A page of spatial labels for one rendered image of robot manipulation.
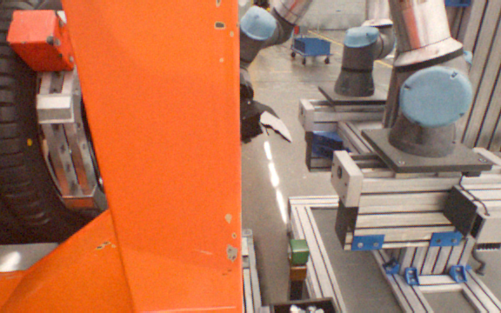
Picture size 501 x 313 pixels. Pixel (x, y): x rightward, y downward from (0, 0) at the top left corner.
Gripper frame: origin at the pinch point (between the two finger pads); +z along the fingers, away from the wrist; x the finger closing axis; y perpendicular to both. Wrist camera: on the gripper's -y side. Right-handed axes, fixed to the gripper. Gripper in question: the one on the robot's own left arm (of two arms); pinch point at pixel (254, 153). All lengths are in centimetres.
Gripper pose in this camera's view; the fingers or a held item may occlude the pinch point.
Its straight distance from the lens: 63.2
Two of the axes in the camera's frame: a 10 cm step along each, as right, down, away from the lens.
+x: -9.3, 3.4, 1.1
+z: 2.1, 7.9, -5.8
